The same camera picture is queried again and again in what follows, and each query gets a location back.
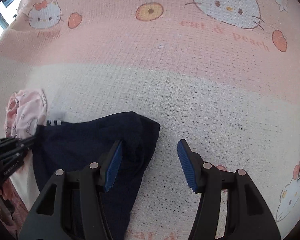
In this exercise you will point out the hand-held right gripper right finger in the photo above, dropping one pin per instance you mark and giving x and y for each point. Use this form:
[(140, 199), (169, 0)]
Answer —
[(186, 165)]

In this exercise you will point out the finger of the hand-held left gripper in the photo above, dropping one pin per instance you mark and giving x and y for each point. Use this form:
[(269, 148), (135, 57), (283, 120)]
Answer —
[(22, 147), (7, 142)]

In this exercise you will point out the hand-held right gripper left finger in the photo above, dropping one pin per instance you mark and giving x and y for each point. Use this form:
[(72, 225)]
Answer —
[(113, 167)]

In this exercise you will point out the navy striped shorts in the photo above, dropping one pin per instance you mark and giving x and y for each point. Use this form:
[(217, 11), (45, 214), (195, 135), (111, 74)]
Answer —
[(77, 142)]

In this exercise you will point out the pink printed garment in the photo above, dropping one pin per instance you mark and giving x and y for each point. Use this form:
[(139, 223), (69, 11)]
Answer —
[(27, 110)]

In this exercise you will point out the pink fluffy blanket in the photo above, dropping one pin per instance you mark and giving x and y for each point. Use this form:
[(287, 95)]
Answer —
[(18, 205)]

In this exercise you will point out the pink cat printed blanket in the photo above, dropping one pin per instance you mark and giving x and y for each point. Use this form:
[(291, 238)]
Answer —
[(165, 92)]

